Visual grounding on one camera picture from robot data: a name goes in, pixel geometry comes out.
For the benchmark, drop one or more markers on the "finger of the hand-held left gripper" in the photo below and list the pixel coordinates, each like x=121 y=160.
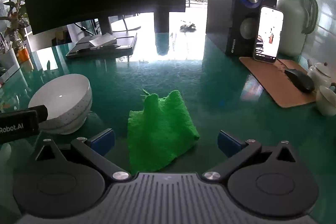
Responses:
x=39 y=111

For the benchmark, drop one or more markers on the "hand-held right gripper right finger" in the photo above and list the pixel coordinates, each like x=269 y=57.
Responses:
x=229 y=141

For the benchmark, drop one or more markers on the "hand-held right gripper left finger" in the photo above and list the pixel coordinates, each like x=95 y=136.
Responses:
x=103 y=141

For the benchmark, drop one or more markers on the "white ceramic bowl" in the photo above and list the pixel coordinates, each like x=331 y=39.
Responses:
x=60 y=92

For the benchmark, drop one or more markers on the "green cleaning cloth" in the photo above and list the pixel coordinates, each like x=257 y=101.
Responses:
x=160 y=129

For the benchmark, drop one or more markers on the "orange plant pot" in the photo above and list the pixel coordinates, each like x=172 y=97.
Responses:
x=23 y=54

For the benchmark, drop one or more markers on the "white desk holder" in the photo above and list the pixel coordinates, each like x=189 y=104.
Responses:
x=9 y=58

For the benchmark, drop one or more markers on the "brown cork mouse pad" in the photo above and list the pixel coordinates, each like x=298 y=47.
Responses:
x=265 y=77

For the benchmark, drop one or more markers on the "black computer mouse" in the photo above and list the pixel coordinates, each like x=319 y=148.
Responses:
x=300 y=81

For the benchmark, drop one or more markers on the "green potted plant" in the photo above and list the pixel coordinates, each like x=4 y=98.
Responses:
x=15 y=19

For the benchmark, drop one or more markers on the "open white notebook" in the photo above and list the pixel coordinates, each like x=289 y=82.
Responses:
x=102 y=39

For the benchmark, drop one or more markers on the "white ceramic cup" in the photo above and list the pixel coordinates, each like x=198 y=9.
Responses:
x=326 y=100

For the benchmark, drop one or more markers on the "white ceramic teapot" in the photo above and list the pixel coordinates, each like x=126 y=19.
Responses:
x=320 y=73

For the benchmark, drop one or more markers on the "smartphone with lit screen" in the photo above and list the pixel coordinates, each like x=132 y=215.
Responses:
x=267 y=32

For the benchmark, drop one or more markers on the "small dark metal object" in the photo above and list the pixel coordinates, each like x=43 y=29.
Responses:
x=187 y=26

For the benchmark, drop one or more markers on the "pale green thermos jug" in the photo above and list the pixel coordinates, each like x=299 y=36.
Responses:
x=292 y=16

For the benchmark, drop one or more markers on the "black upright post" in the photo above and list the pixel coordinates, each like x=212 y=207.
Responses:
x=161 y=19

